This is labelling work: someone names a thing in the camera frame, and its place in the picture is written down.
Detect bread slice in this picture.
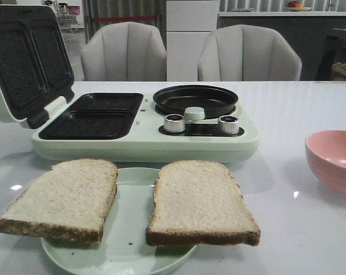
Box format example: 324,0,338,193
0,159,118,243
146,160,261,246

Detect pink bowl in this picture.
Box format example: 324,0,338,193
305,130,346,195

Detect green breakfast maker lid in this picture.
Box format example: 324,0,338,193
0,5,74,129

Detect green breakfast maker base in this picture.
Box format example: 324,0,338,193
32,93,260,163

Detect left silver control knob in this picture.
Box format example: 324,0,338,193
163,114,185,133

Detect silver control knob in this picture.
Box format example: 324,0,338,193
163,114,185,133
218,115,240,135

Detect black round frying pan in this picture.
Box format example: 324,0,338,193
153,85,238,119

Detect right silver control knob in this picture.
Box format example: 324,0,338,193
218,115,240,135

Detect left grey chair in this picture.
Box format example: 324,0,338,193
81,22,167,81

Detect grey chair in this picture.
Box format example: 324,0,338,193
198,25,302,81
81,22,167,81

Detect right grey chair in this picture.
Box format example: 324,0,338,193
198,25,302,81

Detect white refrigerator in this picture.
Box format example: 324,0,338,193
166,1,219,82

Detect light green plate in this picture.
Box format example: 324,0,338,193
41,167,195,274

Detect grey counter with white top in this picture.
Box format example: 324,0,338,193
218,11,346,80

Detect fruit plate on counter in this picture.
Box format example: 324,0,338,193
284,0,312,12

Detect dark washing machine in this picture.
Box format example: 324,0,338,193
316,29,346,80

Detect green pan handle knob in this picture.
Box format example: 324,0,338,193
184,107,205,121

